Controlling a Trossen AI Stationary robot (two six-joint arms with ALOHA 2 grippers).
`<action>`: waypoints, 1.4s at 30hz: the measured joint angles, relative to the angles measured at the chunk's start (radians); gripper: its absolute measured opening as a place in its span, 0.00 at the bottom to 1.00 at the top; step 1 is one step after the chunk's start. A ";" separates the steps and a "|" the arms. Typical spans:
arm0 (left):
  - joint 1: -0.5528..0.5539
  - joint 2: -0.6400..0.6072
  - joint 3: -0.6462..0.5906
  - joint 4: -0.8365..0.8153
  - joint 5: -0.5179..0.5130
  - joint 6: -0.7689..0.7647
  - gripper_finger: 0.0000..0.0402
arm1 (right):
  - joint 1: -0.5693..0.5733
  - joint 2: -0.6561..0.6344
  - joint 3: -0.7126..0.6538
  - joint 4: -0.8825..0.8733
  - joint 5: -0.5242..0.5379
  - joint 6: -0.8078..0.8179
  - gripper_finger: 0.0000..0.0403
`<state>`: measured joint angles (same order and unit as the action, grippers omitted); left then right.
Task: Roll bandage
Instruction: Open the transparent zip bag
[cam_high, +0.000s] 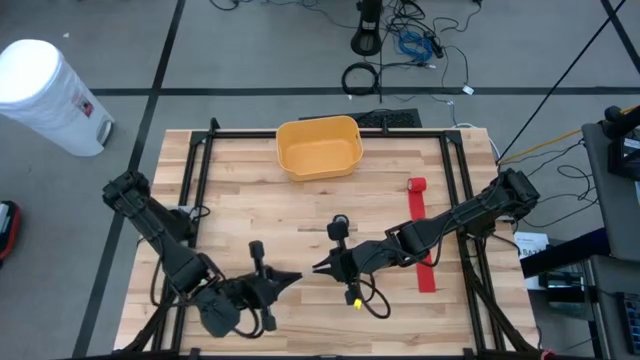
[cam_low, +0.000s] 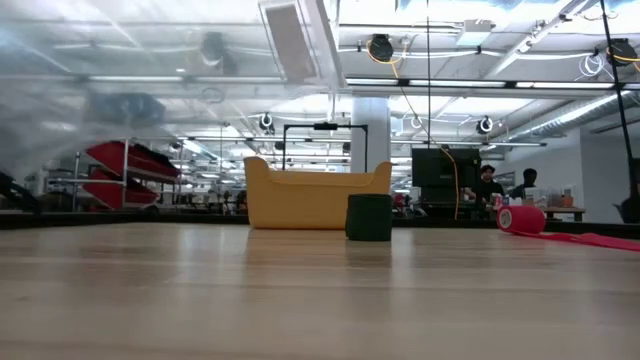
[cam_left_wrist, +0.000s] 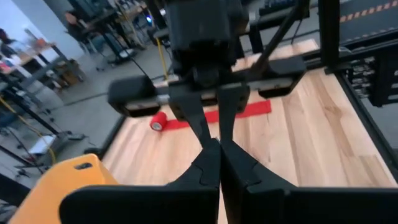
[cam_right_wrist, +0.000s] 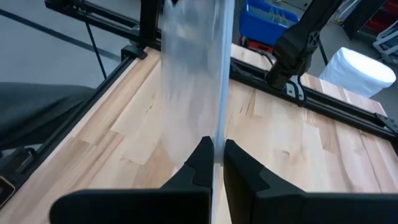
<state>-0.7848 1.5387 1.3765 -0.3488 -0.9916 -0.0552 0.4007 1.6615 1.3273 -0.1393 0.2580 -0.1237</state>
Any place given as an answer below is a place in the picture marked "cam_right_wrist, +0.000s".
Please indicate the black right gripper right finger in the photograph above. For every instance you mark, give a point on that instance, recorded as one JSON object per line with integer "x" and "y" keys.
{"x": 295, "y": 208}

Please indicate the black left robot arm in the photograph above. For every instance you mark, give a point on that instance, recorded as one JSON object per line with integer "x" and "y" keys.
{"x": 298, "y": 40}

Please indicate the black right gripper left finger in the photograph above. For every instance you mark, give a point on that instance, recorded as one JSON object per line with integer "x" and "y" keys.
{"x": 140, "y": 207}

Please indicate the black metal table frame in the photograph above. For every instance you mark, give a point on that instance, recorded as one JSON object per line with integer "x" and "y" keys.
{"x": 326, "y": 104}

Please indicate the clear plastic bag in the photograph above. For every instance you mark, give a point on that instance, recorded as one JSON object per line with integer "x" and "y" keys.
{"x": 192, "y": 77}

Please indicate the blue plastic crate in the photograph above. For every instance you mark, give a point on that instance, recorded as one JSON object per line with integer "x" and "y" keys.
{"x": 264, "y": 25}

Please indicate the white pedal trash can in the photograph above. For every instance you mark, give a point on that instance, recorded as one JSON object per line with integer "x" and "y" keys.
{"x": 357, "y": 73}

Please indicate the red and black case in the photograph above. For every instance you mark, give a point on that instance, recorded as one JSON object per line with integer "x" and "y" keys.
{"x": 261, "y": 46}

